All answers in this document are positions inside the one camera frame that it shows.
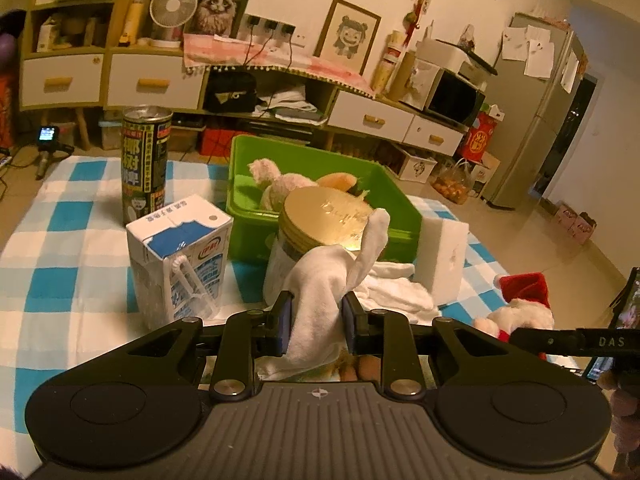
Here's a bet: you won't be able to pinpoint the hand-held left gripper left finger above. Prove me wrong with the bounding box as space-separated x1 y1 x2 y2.
122 291 293 397

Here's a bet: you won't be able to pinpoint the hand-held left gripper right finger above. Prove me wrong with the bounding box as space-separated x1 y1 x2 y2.
344 291 508 397

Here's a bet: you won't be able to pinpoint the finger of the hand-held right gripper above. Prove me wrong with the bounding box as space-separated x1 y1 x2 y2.
510 326 626 359

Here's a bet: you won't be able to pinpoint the white towel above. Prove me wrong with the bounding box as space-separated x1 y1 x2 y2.
257 207 436 381

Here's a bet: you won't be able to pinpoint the santa plush toy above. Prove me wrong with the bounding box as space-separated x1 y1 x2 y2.
472 272 556 361

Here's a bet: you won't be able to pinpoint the green plastic bin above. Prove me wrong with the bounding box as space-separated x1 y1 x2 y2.
225 134 423 263

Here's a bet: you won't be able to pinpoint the person's right hand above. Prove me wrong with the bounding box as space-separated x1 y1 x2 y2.
599 371 640 453

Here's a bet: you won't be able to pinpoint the pink boxes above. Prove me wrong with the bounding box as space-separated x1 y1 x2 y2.
552 202 596 246

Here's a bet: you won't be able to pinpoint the glass jar with gold lid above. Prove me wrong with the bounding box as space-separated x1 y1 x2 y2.
265 187 386 306

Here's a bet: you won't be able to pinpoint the white sponge block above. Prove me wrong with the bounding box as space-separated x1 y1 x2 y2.
415 212 471 306

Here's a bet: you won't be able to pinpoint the blue and white milk carton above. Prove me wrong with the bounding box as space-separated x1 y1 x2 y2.
125 195 234 331

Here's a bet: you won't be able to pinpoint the cream and grey plush toy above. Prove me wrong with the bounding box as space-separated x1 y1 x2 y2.
248 158 321 211

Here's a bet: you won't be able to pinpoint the orange plush toy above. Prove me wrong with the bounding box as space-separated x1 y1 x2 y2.
317 172 371 198

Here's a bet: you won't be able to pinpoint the plastic bag of oranges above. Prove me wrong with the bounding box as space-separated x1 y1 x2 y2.
432 157 473 206

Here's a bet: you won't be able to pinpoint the white printed storage box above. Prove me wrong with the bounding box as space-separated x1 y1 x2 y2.
395 142 438 183

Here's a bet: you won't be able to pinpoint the cardboard box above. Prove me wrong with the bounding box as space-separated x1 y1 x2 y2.
470 152 501 196

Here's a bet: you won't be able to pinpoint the silver refrigerator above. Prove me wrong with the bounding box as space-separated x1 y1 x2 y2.
482 12 586 211

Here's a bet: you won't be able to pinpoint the tall dark drink can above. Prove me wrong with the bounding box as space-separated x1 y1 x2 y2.
121 105 173 227

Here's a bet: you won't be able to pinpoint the blue white checked blanket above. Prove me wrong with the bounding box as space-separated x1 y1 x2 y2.
0 155 551 411

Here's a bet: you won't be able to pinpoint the low wooden cabinet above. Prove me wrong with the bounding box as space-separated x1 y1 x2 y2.
200 60 471 161

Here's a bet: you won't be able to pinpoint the pile of clothes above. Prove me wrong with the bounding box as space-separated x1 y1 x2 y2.
255 82 326 121

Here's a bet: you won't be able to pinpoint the red gift box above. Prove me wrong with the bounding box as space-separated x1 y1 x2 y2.
460 110 496 166

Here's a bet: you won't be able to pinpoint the black bag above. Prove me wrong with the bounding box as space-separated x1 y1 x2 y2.
205 70 258 113

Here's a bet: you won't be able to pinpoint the white paper sheet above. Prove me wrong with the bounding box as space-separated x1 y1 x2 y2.
560 52 581 93
502 27 531 61
525 40 556 78

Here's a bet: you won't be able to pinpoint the microwave oven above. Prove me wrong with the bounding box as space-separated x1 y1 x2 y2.
422 67 486 128

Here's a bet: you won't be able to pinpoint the paper tubes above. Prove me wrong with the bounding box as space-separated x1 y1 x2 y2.
372 30 416 101

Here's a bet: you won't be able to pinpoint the pink table runner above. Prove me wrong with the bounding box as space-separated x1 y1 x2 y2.
182 32 376 98

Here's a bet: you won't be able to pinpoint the white appliance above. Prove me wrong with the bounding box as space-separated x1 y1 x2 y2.
417 37 496 76

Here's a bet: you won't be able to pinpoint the framed cartoon girl picture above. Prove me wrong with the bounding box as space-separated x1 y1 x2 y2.
314 0 382 76

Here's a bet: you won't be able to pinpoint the small white desk fan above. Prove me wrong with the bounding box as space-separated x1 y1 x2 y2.
150 0 197 47

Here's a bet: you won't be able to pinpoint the wooden shelf cabinet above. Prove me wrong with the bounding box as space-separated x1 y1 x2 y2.
20 0 211 116

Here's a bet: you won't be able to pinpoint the white drawer with wooden handle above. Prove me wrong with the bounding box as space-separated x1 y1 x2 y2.
402 116 466 156
22 55 103 108
327 91 416 138
107 54 206 111

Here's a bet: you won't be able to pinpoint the wall sockets with black plugs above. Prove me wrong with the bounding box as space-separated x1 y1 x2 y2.
247 14 308 48

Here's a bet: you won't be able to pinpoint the action camera on tripod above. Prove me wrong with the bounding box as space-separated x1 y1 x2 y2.
35 125 73 181

